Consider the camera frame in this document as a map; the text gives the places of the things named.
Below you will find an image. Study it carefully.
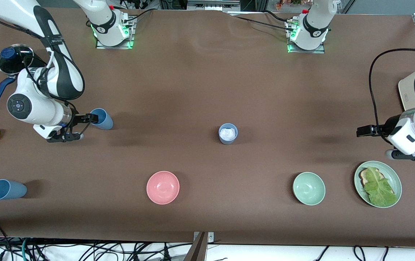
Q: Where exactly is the blue plastic cup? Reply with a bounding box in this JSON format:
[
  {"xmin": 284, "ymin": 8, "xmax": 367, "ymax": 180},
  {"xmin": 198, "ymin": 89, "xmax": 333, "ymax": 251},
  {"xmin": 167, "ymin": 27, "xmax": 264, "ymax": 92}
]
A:
[
  {"xmin": 91, "ymin": 108, "xmax": 114, "ymax": 130},
  {"xmin": 0, "ymin": 179, "xmax": 28, "ymax": 200}
]

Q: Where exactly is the white paper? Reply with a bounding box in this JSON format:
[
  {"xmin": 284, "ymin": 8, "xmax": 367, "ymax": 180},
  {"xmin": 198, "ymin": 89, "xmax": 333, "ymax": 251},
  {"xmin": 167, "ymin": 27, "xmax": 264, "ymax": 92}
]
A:
[{"xmin": 219, "ymin": 127, "xmax": 237, "ymax": 142}]

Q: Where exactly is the blue cup holding white paper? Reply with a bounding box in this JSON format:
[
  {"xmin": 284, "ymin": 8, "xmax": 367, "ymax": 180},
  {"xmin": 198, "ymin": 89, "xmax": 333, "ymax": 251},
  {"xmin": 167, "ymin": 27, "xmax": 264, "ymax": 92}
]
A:
[{"xmin": 218, "ymin": 123, "xmax": 238, "ymax": 145}]

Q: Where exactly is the mint green plate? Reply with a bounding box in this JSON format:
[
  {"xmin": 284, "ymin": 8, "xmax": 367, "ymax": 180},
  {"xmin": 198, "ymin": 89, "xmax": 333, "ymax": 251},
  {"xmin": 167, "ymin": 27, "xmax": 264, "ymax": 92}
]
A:
[{"xmin": 354, "ymin": 161, "xmax": 402, "ymax": 208}]

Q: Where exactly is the toasted bread slice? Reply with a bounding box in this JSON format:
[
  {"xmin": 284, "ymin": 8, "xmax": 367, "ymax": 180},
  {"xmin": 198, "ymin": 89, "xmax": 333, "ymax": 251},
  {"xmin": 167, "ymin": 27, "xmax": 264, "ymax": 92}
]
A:
[{"xmin": 359, "ymin": 167, "xmax": 395, "ymax": 194}]

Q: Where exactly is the beige cutting board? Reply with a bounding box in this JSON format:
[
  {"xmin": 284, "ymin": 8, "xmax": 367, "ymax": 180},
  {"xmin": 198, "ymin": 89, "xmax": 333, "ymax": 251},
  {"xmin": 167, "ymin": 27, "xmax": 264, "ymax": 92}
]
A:
[{"xmin": 398, "ymin": 67, "xmax": 415, "ymax": 111}]

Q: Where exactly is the green lettuce leaf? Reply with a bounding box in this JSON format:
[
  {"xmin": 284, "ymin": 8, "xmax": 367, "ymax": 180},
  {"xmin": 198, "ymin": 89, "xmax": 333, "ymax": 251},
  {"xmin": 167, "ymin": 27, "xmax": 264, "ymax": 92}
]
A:
[{"xmin": 363, "ymin": 167, "xmax": 399, "ymax": 207}]

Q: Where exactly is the dark blue saucepan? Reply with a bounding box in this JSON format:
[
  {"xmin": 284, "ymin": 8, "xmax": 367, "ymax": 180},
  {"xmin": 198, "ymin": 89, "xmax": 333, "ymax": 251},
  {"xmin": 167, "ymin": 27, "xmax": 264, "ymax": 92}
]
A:
[{"xmin": 0, "ymin": 43, "xmax": 46, "ymax": 108}]

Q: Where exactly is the mint green bowl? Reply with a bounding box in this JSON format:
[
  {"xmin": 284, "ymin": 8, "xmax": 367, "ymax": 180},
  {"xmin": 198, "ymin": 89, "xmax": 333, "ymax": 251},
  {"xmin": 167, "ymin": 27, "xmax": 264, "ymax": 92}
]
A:
[{"xmin": 292, "ymin": 171, "xmax": 326, "ymax": 206}]

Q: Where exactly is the pink bowl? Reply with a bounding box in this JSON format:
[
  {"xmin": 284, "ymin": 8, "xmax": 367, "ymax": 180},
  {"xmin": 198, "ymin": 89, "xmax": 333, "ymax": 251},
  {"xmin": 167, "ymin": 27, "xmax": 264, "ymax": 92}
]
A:
[{"xmin": 146, "ymin": 171, "xmax": 180, "ymax": 205}]

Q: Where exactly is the brown table cover sheet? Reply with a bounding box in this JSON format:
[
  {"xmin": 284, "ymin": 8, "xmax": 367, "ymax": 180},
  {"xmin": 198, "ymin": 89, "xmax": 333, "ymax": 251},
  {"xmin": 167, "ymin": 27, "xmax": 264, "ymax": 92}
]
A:
[{"xmin": 0, "ymin": 5, "xmax": 415, "ymax": 248}]

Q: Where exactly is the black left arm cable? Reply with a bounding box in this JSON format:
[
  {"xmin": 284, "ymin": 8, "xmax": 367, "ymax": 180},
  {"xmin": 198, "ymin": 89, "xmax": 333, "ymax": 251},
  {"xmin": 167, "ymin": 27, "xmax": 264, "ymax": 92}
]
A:
[{"xmin": 369, "ymin": 48, "xmax": 415, "ymax": 138}]

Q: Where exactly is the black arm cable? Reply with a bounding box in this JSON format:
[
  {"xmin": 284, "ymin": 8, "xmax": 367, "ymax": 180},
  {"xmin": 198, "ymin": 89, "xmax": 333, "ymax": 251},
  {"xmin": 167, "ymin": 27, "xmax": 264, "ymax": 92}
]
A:
[
  {"xmin": 0, "ymin": 7, "xmax": 85, "ymax": 106},
  {"xmin": 369, "ymin": 48, "xmax": 415, "ymax": 138}
]

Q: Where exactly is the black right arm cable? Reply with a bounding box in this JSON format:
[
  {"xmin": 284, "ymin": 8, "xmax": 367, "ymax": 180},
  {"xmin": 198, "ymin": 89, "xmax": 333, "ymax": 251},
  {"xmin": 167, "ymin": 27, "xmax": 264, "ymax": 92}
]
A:
[{"xmin": 0, "ymin": 7, "xmax": 85, "ymax": 106}]

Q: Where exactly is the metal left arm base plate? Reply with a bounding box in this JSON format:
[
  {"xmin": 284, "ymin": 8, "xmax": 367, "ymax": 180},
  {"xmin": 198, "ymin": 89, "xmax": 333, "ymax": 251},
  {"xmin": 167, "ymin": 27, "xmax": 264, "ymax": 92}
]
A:
[{"xmin": 287, "ymin": 20, "xmax": 326, "ymax": 54}]

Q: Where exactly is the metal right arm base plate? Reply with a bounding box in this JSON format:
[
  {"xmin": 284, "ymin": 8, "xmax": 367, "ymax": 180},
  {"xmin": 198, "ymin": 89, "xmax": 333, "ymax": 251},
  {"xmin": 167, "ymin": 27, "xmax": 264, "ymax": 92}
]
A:
[{"xmin": 96, "ymin": 16, "xmax": 136, "ymax": 49}]

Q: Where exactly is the black base cable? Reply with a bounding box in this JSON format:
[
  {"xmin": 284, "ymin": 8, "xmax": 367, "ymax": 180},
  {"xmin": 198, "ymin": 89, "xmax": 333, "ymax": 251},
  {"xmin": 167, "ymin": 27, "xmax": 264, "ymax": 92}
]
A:
[
  {"xmin": 122, "ymin": 9, "xmax": 153, "ymax": 24},
  {"xmin": 264, "ymin": 10, "xmax": 297, "ymax": 23},
  {"xmin": 235, "ymin": 15, "xmax": 295, "ymax": 31}
]

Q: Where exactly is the metal rail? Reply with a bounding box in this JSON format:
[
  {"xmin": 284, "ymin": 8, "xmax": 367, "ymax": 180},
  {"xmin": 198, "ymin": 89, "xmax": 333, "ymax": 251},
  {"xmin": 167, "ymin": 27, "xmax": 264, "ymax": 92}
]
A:
[{"xmin": 187, "ymin": 0, "xmax": 241, "ymax": 11}]

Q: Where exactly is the dark camera pole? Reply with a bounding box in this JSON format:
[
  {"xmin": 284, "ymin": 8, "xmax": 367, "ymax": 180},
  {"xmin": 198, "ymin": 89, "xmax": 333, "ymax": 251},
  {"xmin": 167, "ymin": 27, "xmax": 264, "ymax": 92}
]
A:
[{"xmin": 183, "ymin": 232, "xmax": 208, "ymax": 261}]

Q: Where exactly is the small metal bracket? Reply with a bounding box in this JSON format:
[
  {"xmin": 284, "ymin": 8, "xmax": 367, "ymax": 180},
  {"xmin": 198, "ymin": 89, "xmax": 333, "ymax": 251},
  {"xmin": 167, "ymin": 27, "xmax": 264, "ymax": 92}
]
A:
[{"xmin": 193, "ymin": 232, "xmax": 214, "ymax": 243}]

